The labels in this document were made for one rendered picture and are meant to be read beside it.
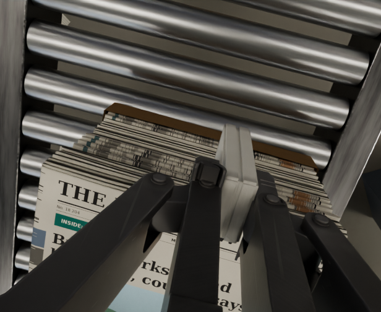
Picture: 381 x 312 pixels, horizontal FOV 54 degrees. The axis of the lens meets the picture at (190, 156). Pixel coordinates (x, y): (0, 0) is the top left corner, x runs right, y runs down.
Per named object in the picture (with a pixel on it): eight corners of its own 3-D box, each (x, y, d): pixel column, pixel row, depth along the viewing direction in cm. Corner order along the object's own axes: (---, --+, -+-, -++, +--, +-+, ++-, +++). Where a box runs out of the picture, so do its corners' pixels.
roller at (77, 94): (321, 165, 59) (329, 179, 54) (31, 91, 59) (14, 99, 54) (334, 136, 57) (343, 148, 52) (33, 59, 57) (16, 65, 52)
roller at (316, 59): (355, 85, 54) (367, 93, 49) (36, 4, 54) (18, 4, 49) (370, 50, 52) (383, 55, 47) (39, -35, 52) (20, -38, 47)
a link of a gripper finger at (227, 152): (221, 241, 16) (204, 237, 16) (223, 171, 22) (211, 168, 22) (241, 181, 15) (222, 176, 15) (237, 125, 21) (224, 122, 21)
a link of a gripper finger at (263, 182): (255, 223, 14) (335, 244, 14) (248, 166, 18) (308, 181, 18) (244, 256, 14) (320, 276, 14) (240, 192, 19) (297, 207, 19)
